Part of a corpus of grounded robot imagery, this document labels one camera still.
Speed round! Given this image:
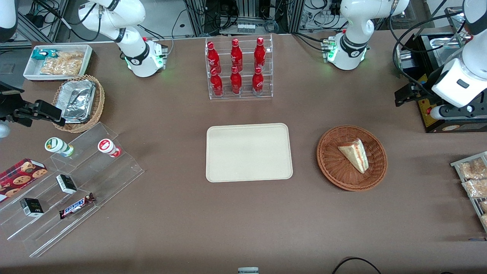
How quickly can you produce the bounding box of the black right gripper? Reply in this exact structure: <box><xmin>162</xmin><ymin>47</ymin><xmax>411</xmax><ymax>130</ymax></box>
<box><xmin>0</xmin><ymin>81</ymin><xmax>66</xmax><ymax>128</ymax></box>

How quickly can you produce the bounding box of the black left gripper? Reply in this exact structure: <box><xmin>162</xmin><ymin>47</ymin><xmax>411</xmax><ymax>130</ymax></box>
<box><xmin>394</xmin><ymin>68</ymin><xmax>444</xmax><ymax>108</ymax></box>

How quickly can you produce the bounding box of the triangular sandwich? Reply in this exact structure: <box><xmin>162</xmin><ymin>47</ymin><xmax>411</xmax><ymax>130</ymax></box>
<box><xmin>337</xmin><ymin>138</ymin><xmax>370</xmax><ymax>174</ymax></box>

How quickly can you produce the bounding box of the light wicker basket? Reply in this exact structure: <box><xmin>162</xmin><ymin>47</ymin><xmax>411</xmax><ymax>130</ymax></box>
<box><xmin>52</xmin><ymin>75</ymin><xmax>105</xmax><ymax>134</ymax></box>

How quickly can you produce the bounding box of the grey snack display tray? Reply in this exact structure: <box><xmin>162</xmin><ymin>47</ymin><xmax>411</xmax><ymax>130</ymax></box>
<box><xmin>450</xmin><ymin>151</ymin><xmax>487</xmax><ymax>233</ymax></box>

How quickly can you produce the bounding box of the brown round wicker basket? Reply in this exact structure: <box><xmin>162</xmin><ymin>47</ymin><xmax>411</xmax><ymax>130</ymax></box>
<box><xmin>316</xmin><ymin>125</ymin><xmax>388</xmax><ymax>192</ymax></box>

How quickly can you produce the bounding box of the beige rectangular tray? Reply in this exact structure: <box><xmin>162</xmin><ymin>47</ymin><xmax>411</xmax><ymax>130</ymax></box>
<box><xmin>205</xmin><ymin>123</ymin><xmax>294</xmax><ymax>183</ymax></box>

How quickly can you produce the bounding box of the aluminium foil container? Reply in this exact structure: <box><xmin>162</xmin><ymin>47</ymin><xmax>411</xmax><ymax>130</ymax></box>
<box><xmin>60</xmin><ymin>80</ymin><xmax>96</xmax><ymax>123</ymax></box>

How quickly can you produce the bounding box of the green lidded yogurt cup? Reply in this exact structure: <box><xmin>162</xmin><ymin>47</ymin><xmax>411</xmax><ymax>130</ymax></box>
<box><xmin>44</xmin><ymin>137</ymin><xmax>75</xmax><ymax>158</ymax></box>

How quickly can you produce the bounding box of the clear bag of chips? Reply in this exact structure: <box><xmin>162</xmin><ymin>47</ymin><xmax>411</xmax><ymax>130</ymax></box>
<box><xmin>40</xmin><ymin>57</ymin><xmax>83</xmax><ymax>76</ymax></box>
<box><xmin>56</xmin><ymin>51</ymin><xmax>85</xmax><ymax>62</ymax></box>

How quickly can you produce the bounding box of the white rectangular plastic bin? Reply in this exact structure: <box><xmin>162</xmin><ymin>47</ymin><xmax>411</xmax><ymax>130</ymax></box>
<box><xmin>23</xmin><ymin>44</ymin><xmax>93</xmax><ymax>82</ymax></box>

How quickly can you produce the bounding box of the black food warmer appliance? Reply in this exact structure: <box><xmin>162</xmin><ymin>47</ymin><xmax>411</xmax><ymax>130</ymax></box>
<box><xmin>395</xmin><ymin>7</ymin><xmax>487</xmax><ymax>134</ymax></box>

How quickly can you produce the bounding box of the red lidded yogurt cup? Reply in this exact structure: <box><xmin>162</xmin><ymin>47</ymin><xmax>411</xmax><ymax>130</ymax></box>
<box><xmin>97</xmin><ymin>139</ymin><xmax>122</xmax><ymax>158</ymax></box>

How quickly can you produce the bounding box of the steel warmer pan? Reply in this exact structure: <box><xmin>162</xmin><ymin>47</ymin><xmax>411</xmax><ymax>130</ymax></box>
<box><xmin>433</xmin><ymin>33</ymin><xmax>468</xmax><ymax>68</ymax></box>

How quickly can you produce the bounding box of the teal snack packet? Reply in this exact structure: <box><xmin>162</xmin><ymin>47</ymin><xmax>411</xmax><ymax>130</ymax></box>
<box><xmin>31</xmin><ymin>49</ymin><xmax>58</xmax><ymax>61</ymax></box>

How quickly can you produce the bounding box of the red cookie box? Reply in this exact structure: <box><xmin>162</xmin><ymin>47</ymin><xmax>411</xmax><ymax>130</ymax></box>
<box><xmin>0</xmin><ymin>158</ymin><xmax>48</xmax><ymax>203</ymax></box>

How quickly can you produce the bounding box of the small black box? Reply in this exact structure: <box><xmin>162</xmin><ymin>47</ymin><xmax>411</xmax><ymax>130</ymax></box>
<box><xmin>19</xmin><ymin>198</ymin><xmax>45</xmax><ymax>218</ymax></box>
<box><xmin>56</xmin><ymin>174</ymin><xmax>78</xmax><ymax>195</ymax></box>

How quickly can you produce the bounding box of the clear acrylic tiered stand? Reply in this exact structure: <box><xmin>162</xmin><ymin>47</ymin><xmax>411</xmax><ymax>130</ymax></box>
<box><xmin>0</xmin><ymin>122</ymin><xmax>145</xmax><ymax>258</ymax></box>

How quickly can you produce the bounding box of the brown snickers bar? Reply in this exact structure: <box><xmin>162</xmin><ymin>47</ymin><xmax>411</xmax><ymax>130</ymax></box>
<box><xmin>59</xmin><ymin>193</ymin><xmax>96</xmax><ymax>220</ymax></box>

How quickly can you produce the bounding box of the clear acrylic bottle rack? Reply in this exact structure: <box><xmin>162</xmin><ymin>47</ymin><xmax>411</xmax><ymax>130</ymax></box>
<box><xmin>204</xmin><ymin>34</ymin><xmax>274</xmax><ymax>100</ymax></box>

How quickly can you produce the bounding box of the red cola bottle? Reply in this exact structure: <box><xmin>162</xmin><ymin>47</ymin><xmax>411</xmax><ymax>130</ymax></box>
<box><xmin>206</xmin><ymin>41</ymin><xmax>222</xmax><ymax>74</ymax></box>
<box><xmin>230</xmin><ymin>66</ymin><xmax>243</xmax><ymax>95</ymax></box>
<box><xmin>253</xmin><ymin>37</ymin><xmax>267</xmax><ymax>70</ymax></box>
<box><xmin>251</xmin><ymin>67</ymin><xmax>265</xmax><ymax>96</ymax></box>
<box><xmin>210</xmin><ymin>68</ymin><xmax>224</xmax><ymax>97</ymax></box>
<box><xmin>230</xmin><ymin>38</ymin><xmax>244</xmax><ymax>73</ymax></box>

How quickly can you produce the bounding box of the white power strip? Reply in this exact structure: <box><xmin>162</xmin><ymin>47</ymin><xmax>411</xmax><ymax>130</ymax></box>
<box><xmin>236</xmin><ymin>22</ymin><xmax>257</xmax><ymax>35</ymax></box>

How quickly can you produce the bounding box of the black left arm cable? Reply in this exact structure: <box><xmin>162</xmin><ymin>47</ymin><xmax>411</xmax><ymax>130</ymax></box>
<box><xmin>389</xmin><ymin>11</ymin><xmax>467</xmax><ymax>96</ymax></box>

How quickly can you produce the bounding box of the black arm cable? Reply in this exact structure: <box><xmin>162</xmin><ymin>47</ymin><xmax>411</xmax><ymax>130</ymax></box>
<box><xmin>389</xmin><ymin>11</ymin><xmax>467</xmax><ymax>96</ymax></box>
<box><xmin>33</xmin><ymin>0</ymin><xmax>100</xmax><ymax>42</ymax></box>

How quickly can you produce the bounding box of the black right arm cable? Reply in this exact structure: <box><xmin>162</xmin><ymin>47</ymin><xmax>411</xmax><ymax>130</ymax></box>
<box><xmin>33</xmin><ymin>0</ymin><xmax>100</xmax><ymax>42</ymax></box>

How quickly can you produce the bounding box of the black floor cable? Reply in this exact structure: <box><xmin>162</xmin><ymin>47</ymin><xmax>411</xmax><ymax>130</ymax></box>
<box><xmin>331</xmin><ymin>257</ymin><xmax>383</xmax><ymax>274</ymax></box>

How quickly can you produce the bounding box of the aluminium frame rack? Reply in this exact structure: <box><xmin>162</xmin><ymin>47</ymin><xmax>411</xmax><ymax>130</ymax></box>
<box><xmin>183</xmin><ymin>0</ymin><xmax>306</xmax><ymax>37</ymax></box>

